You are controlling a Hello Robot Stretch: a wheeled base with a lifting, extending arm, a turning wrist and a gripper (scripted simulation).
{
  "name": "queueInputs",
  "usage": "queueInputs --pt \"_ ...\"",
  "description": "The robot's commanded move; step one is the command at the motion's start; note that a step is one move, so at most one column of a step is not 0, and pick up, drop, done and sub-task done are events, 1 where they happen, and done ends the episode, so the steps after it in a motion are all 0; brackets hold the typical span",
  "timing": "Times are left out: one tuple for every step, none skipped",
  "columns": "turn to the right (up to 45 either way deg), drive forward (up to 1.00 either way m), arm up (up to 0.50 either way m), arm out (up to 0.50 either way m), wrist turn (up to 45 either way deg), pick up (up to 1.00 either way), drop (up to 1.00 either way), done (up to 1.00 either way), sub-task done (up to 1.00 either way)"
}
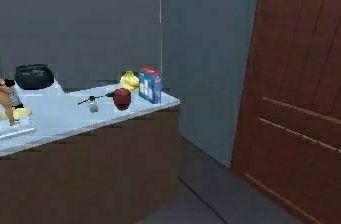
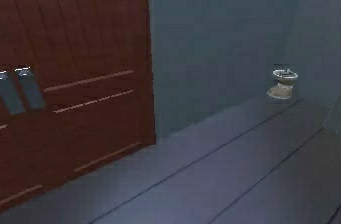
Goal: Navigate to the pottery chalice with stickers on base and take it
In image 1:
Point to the tan figure statue on base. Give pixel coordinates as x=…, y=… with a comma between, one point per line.
x=1, y=93

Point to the blue and red box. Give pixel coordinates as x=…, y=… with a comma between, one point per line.
x=150, y=85

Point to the dark red apple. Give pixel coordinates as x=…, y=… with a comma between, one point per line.
x=122, y=99

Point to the brown counter with white top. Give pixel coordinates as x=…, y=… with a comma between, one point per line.
x=78, y=166

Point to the brown wooden cupboard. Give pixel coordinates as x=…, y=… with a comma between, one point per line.
x=304, y=110

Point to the black round pot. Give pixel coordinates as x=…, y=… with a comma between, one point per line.
x=34, y=76

